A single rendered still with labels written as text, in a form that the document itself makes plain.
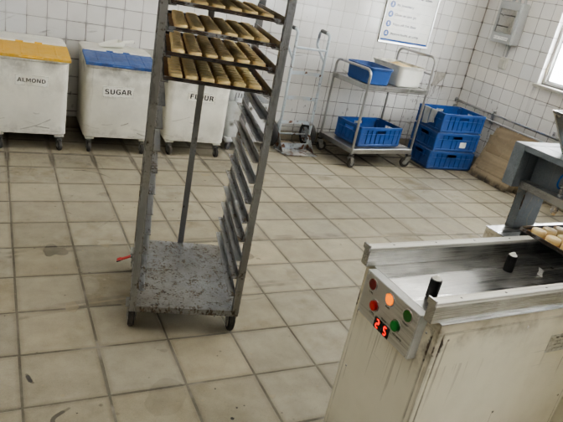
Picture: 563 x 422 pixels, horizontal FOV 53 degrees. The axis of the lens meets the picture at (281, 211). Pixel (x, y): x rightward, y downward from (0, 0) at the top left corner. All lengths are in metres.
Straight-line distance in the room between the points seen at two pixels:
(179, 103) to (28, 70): 1.14
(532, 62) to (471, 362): 5.06
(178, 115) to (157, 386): 2.88
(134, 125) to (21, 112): 0.83
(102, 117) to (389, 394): 3.52
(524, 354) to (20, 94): 3.78
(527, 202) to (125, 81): 3.22
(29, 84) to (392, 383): 3.57
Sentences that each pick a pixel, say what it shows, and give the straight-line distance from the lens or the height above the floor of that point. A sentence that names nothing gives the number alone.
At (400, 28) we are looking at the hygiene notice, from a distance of 6.37.
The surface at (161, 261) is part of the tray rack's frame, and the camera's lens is 2.92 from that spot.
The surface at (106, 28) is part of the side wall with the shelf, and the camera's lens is 5.22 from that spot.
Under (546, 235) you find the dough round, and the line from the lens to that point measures 2.16.
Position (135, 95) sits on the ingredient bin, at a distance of 4.69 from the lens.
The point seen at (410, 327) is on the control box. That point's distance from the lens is 1.56.
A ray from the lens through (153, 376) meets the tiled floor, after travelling 2.44.
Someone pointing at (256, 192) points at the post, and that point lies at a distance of 2.35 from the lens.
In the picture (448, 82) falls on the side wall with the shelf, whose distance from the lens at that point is 6.96.
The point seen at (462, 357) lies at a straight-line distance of 1.65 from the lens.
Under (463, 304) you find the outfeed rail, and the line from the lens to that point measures 1.54.
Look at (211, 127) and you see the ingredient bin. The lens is 4.93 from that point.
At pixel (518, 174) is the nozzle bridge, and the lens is 2.23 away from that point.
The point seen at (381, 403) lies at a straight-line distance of 1.76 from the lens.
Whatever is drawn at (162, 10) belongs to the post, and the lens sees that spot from 2.15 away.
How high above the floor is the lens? 1.56
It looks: 22 degrees down
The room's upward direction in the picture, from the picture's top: 12 degrees clockwise
